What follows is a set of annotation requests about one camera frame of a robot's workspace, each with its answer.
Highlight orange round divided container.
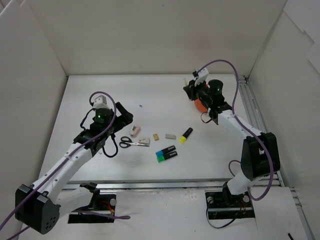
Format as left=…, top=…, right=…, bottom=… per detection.
left=194, top=99, right=208, bottom=113

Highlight grey white eraser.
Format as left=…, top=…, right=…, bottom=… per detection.
left=165, top=133, right=177, bottom=140

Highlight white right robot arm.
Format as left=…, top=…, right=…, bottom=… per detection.
left=183, top=79, right=281, bottom=206

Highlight pink white mini stapler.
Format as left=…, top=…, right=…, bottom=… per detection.
left=129, top=125, right=141, bottom=138

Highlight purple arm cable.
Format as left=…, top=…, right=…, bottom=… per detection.
left=197, top=59, right=276, bottom=202
left=0, top=91, right=131, bottom=240

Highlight yellow capped black highlighter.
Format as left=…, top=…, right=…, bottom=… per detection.
left=179, top=127, right=193, bottom=144

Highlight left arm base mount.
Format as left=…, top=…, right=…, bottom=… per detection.
left=67, top=182, right=117, bottom=224

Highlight blue capped black highlighter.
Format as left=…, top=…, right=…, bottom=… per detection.
left=155, top=145, right=176, bottom=157

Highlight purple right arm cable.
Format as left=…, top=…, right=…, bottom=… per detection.
left=197, top=59, right=276, bottom=202

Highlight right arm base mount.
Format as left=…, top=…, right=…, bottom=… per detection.
left=205, top=191, right=255, bottom=220

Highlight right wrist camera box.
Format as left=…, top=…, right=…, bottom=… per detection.
left=192, top=67, right=209, bottom=86

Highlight green capped black highlighter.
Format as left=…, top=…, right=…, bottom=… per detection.
left=157, top=151, right=178, bottom=163

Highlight white staples box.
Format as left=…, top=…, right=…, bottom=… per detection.
left=138, top=136, right=151, bottom=146

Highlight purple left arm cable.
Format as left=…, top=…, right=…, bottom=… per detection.
left=0, top=91, right=131, bottom=240

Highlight black handled scissors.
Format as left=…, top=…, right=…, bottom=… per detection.
left=119, top=136, right=146, bottom=149

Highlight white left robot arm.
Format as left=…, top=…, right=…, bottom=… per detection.
left=14, top=102, right=134, bottom=235

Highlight tan eraser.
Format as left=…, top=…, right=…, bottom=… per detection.
left=153, top=133, right=159, bottom=141

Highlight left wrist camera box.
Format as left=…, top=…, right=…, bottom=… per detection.
left=92, top=94, right=109, bottom=110

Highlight aluminium rail frame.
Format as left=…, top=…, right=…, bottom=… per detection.
left=59, top=74, right=316, bottom=240

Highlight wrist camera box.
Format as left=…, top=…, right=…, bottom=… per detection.
left=192, top=67, right=209, bottom=86
left=92, top=94, right=109, bottom=110

